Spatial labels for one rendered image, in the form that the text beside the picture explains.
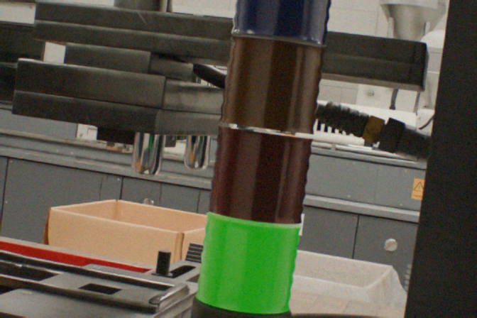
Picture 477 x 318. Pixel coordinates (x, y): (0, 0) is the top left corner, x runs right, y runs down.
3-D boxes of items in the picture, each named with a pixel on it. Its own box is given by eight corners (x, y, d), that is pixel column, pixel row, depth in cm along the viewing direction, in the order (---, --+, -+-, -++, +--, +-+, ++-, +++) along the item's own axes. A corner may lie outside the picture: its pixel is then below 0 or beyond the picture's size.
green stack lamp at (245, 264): (209, 286, 39) (219, 209, 39) (297, 302, 38) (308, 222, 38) (184, 301, 35) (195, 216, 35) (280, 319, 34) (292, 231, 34)
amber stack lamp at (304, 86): (231, 122, 39) (241, 43, 38) (320, 135, 38) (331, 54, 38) (208, 121, 35) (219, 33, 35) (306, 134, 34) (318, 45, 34)
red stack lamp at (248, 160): (220, 204, 39) (231, 125, 39) (309, 218, 38) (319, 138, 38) (195, 211, 35) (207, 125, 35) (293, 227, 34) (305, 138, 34)
